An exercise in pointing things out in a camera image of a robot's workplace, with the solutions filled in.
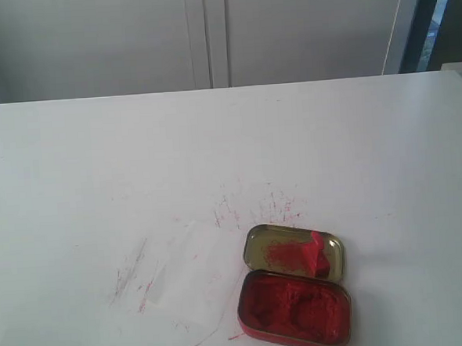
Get small red block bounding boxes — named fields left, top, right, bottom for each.
left=299, top=231, right=330, bottom=278

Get red tin with red powder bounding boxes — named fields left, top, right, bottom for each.
left=237, top=270, right=352, bottom=346

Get gold tin lid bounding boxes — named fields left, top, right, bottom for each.
left=243, top=224, right=345, bottom=283

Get white cabinet doors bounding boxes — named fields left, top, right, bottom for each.
left=0, top=0, right=417, bottom=103

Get dark window frame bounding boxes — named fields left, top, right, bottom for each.
left=399, top=0, right=449, bottom=74

